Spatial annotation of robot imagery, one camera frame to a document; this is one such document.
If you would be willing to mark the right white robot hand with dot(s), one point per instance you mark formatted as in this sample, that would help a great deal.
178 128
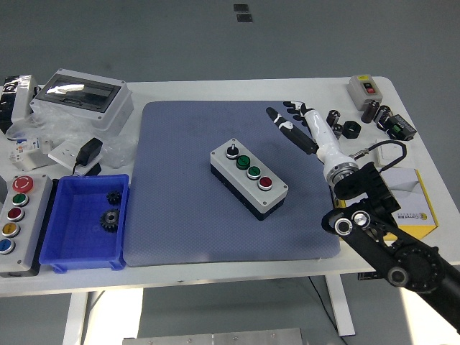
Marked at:
325 138

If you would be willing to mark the grey four-button control box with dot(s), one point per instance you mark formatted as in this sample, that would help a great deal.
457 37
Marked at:
275 199

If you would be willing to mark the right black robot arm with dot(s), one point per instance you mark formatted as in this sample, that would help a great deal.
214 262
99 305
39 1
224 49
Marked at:
363 187

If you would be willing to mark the grey five-button control box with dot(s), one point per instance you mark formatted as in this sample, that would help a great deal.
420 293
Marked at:
32 215

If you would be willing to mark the black capacitor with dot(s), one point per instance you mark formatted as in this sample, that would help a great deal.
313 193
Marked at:
369 112
333 116
338 130
381 115

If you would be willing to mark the black hex nut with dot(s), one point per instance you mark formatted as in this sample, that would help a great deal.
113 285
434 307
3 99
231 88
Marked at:
351 130

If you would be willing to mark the black module green terminal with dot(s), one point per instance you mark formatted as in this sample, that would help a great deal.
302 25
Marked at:
402 127

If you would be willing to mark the yellow white carton box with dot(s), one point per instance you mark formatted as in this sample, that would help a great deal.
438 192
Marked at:
413 187

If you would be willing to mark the black table control panel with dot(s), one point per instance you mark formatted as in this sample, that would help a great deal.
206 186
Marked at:
366 276

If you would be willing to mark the dark floor plate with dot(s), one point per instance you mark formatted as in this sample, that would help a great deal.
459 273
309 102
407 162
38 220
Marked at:
241 8
244 18

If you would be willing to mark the grey-blue table mat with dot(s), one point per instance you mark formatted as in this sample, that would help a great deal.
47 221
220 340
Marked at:
179 215

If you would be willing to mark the white table leg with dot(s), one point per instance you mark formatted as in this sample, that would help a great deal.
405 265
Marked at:
339 305
77 316

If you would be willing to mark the grey distribution box clear lid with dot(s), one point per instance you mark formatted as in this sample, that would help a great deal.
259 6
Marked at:
111 111

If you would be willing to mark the small black gear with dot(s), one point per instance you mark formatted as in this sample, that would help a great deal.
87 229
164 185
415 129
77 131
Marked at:
113 197

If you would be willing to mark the grey metal plate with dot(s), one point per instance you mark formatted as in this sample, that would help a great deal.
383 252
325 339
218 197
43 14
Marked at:
215 339

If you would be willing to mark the large black gear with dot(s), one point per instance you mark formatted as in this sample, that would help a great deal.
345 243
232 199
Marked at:
109 220

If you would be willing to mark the black power adapter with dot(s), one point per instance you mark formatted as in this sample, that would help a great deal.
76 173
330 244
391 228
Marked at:
88 151

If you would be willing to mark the clear plastic bag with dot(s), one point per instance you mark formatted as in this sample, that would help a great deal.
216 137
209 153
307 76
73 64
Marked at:
64 127

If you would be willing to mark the blue plastic bin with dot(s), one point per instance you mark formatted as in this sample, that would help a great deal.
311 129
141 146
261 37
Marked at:
72 223

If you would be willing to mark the white circuit breaker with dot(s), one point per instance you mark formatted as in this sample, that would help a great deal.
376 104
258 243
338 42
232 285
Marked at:
27 151

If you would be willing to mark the white wrapped box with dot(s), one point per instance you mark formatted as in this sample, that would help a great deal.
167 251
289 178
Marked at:
23 104

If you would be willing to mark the black foil bag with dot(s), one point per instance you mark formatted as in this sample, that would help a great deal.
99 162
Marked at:
7 104

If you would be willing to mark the grey two-button switch box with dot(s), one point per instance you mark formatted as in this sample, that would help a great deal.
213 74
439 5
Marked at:
357 91

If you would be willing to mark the white wall switch panel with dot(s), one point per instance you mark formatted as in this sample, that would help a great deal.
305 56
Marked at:
386 154

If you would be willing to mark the white wall socket plate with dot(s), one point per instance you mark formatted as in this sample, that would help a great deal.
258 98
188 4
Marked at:
63 152

